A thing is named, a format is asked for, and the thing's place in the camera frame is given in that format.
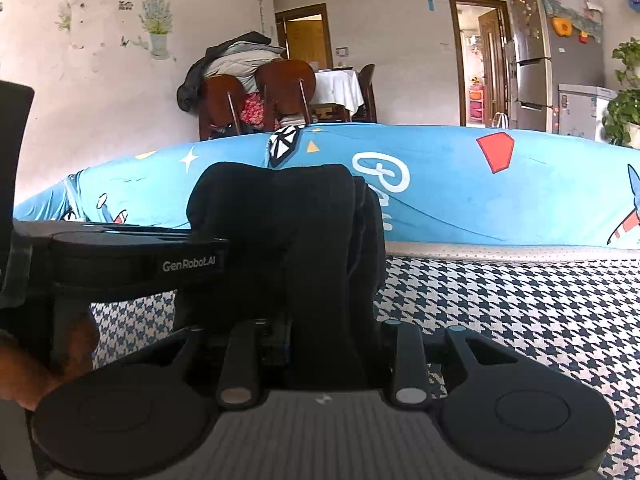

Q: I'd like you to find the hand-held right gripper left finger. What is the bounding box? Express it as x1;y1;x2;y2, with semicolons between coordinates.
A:
145;317;293;407

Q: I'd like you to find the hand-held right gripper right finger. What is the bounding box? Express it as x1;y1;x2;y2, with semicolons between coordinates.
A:
382;320;521;407

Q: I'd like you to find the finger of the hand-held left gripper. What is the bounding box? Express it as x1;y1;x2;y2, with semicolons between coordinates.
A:
82;225;199;242

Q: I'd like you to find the black t-shirt with red print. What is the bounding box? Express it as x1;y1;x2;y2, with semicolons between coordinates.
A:
186;162;388;392

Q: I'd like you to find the person's left hand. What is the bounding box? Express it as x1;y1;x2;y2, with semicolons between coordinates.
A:
0;310;101;411

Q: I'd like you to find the houndstooth mat with grey trim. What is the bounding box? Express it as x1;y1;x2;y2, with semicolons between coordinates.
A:
90;240;640;480

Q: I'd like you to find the brown wooden chair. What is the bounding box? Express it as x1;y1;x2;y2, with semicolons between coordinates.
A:
199;74;247;141
255;59;317;131

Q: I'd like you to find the red floral cushion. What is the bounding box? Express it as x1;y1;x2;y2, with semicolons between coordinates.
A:
240;92;266;128

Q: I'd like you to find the blue printed blanket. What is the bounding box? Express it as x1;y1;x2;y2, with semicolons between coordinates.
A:
12;122;640;251

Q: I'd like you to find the pile of coats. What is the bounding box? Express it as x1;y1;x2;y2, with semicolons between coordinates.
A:
176;31;287;116

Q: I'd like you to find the table with white cloth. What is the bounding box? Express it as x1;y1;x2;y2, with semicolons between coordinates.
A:
307;69;365;123

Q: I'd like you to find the pink kitchen shelf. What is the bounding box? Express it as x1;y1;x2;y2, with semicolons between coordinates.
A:
467;85;486;122

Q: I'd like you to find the yellow wooden door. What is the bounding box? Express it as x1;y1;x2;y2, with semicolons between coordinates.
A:
274;2;333;71

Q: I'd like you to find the dark dining chair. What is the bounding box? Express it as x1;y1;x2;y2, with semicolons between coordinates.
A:
357;63;377;123

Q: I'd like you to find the white chest freezer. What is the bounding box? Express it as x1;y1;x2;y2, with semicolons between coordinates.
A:
557;83;618;142

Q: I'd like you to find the brown framed kitchen doorway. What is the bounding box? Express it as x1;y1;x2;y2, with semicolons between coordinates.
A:
448;0;513;128

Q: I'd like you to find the silver refrigerator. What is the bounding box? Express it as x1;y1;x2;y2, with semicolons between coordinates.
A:
505;0;608;136

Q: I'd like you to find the green potted plant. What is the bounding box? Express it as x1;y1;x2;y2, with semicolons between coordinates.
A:
602;37;640;150

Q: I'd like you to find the printed fridge cover cloth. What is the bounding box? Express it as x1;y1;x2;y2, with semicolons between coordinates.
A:
542;0;603;43

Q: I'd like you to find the lavender pot wall sticker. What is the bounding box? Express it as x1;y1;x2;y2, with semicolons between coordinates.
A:
139;0;173;61

